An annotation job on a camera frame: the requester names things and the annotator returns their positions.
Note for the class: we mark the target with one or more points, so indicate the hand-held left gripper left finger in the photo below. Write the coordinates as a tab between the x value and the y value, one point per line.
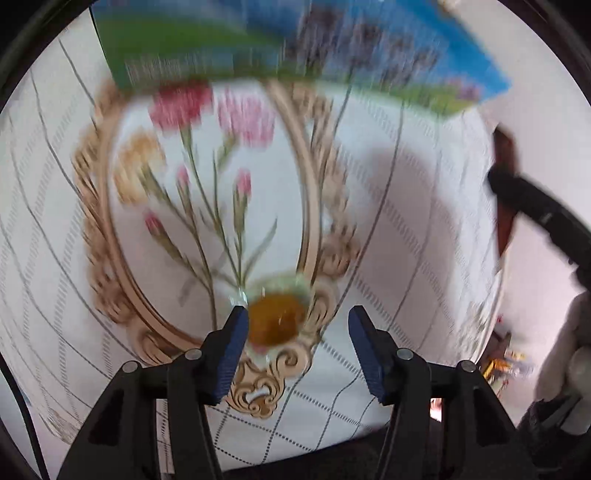
233	350

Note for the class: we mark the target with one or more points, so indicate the person's right hand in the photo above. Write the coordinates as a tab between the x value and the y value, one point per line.
570	355

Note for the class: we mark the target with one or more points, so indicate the blue green milk carton box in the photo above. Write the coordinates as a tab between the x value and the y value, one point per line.
231	41

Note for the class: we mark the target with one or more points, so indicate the dark red-brown object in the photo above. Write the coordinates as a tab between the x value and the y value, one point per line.
503	147

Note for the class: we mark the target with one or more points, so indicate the white printed tablecloth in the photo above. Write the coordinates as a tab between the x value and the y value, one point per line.
392	230

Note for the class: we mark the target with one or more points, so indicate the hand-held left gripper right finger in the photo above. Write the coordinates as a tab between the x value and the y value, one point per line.
364	350

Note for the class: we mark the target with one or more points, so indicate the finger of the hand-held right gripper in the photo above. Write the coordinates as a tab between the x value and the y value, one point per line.
540	207

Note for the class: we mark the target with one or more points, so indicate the colourful floor clutter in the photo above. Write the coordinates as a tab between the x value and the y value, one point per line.
505	364

